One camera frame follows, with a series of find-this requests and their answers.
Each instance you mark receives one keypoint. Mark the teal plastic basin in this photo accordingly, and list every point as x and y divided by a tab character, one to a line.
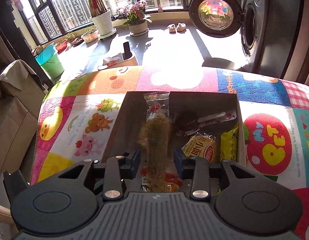
46	54

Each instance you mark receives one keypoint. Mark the green grain snack packet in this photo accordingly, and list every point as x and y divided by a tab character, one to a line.
157	131

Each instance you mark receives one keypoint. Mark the red clear snack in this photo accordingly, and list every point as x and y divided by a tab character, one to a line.
192	127

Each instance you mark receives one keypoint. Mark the long yellow snack packet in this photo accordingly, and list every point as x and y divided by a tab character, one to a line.
228	146

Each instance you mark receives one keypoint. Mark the brown cardboard box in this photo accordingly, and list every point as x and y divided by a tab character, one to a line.
128	134

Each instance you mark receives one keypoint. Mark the yellow small bread packet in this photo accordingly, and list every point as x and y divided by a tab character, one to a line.
204	146

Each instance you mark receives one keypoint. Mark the pink flowering potted plant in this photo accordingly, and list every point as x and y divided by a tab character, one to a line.
135	17

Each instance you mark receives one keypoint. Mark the red small flower pot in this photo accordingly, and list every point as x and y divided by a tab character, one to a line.
61	46

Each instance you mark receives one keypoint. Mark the tall bamboo in white pot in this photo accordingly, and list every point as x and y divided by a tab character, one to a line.
101	18

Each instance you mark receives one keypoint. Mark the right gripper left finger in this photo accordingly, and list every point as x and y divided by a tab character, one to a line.
117	170

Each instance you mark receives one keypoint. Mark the colourful cartoon bed blanket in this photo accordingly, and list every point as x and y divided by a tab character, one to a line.
77	116

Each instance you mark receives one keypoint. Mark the small round planter bowl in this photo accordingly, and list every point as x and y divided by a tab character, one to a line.
90	35

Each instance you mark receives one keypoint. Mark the green plastic bucket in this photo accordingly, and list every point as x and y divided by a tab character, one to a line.
53	67

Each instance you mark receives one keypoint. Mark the pink curtain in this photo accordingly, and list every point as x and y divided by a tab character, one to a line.
298	68

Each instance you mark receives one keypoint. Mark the red yellow popcorn snack bag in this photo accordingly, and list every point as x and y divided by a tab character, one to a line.
170	182

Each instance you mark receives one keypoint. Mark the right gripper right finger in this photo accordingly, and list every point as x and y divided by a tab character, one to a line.
194	171

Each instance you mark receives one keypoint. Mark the round washing machine door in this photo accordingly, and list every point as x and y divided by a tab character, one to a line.
216	18

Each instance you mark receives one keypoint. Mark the pair of white slippers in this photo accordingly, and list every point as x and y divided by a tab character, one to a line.
179	28

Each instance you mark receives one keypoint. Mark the dark grey washing machine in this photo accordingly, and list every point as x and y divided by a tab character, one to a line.
269	34

